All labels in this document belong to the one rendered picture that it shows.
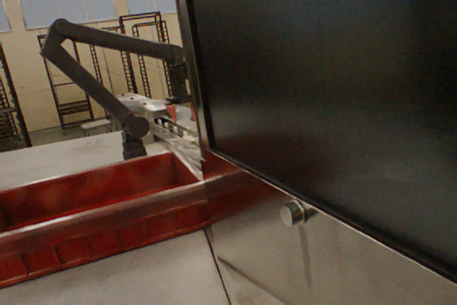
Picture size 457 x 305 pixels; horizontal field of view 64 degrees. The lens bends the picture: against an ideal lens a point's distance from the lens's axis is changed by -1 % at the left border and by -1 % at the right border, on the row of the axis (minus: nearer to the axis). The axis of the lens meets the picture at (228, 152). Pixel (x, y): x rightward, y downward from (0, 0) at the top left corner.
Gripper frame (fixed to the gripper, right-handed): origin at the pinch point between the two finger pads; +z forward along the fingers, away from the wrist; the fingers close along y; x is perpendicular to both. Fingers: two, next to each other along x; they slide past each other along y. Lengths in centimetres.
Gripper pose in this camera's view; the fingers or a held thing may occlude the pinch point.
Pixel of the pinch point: (184, 119)
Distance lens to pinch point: 143.3
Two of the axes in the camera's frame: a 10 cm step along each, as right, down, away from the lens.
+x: 4.1, 2.0, -8.9
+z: 1.3, 9.5, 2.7
